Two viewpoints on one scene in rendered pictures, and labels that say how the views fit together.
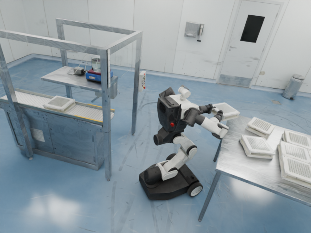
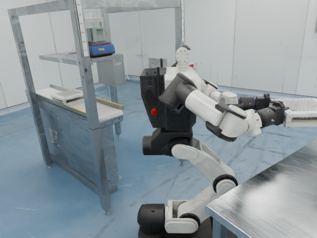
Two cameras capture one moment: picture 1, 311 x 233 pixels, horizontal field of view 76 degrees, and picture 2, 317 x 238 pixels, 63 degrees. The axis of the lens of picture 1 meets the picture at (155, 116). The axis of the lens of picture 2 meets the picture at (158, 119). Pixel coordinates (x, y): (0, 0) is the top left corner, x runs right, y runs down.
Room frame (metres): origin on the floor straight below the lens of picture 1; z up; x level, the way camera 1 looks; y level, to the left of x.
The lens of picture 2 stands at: (0.52, -0.90, 1.48)
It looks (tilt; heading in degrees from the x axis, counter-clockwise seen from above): 21 degrees down; 36
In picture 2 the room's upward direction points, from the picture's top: 3 degrees counter-clockwise
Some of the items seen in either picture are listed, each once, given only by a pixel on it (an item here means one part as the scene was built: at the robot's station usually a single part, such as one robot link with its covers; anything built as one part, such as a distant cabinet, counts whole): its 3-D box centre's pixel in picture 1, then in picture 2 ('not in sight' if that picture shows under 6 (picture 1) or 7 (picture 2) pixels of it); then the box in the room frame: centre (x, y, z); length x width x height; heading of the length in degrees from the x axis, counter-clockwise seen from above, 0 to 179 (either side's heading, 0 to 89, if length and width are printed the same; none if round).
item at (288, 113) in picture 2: (224, 109); (302, 106); (2.00, -0.76, 1.01); 0.25 x 0.24 x 0.02; 121
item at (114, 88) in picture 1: (106, 87); (111, 70); (1.96, 0.57, 1.11); 0.22 x 0.11 x 0.20; 81
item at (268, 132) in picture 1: (261, 125); not in sight; (1.94, -1.21, 0.89); 0.25 x 0.24 x 0.02; 142
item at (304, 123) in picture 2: (223, 113); (300, 115); (2.00, -0.76, 0.96); 0.24 x 0.24 x 0.02; 31
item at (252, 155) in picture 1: (255, 148); not in sight; (1.57, -1.03, 0.84); 0.24 x 0.24 x 0.02; 1
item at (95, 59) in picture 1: (99, 60); not in sight; (1.87, 0.61, 1.43); 0.15 x 0.15 x 0.19
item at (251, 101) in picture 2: (205, 109); (256, 104); (1.95, -0.55, 1.00); 0.12 x 0.10 x 0.13; 113
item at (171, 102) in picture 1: (174, 112); (171, 95); (1.65, -0.18, 1.09); 0.34 x 0.30 x 0.36; 31
